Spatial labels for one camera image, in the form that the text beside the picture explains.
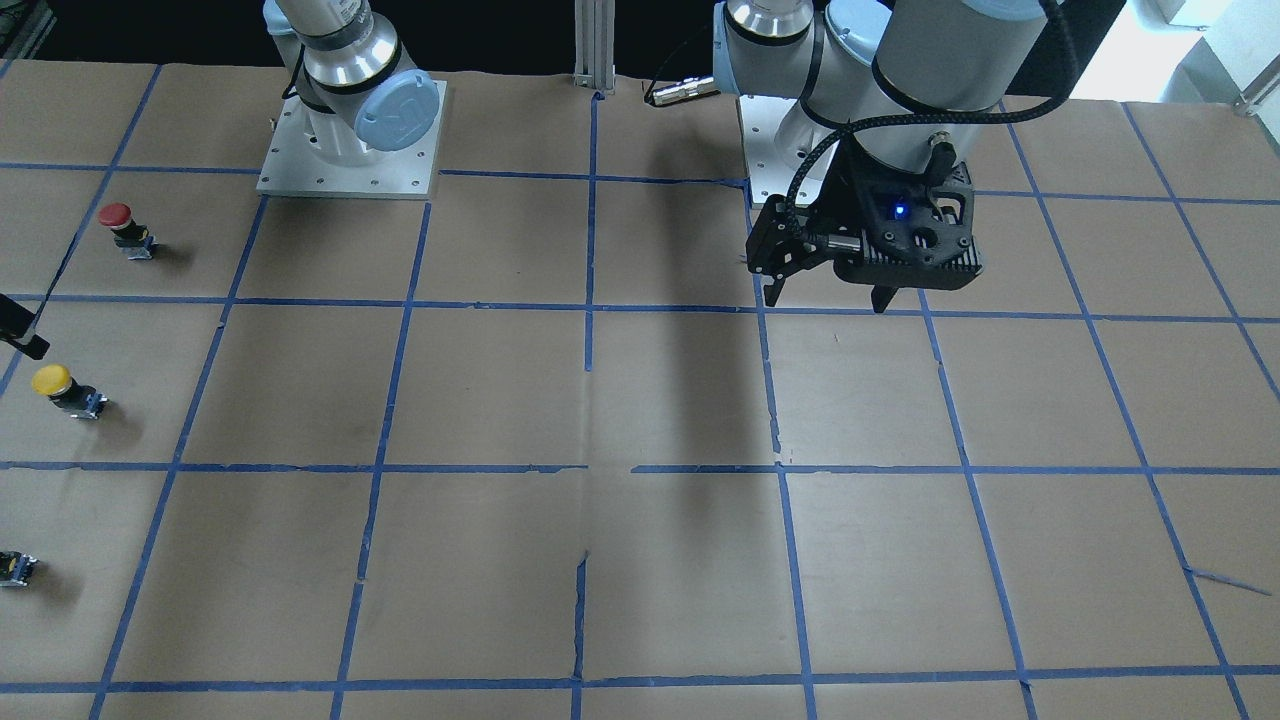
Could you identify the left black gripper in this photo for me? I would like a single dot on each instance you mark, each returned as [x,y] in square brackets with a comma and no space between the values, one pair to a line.
[849,196]

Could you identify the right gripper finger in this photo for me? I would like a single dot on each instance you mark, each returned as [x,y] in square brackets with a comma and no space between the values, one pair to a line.
[18,329]

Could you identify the yellow push button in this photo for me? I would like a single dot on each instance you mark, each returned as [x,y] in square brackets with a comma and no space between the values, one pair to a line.
[57,384]

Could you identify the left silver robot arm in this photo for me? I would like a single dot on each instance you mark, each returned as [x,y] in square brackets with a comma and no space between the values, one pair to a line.
[888,101]

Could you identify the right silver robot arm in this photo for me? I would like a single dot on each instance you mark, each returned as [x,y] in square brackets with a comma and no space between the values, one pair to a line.
[144,181]

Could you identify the red push button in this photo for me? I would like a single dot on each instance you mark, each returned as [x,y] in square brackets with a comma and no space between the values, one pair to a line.
[131,238]

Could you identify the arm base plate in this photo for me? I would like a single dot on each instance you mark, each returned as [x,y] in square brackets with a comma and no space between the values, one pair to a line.
[777,136]
[314,155]

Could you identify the small black yellow switch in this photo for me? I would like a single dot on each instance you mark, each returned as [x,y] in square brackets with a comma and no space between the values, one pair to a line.
[17,568]

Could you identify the aluminium frame post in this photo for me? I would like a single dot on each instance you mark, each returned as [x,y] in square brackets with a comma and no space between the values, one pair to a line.
[593,66]

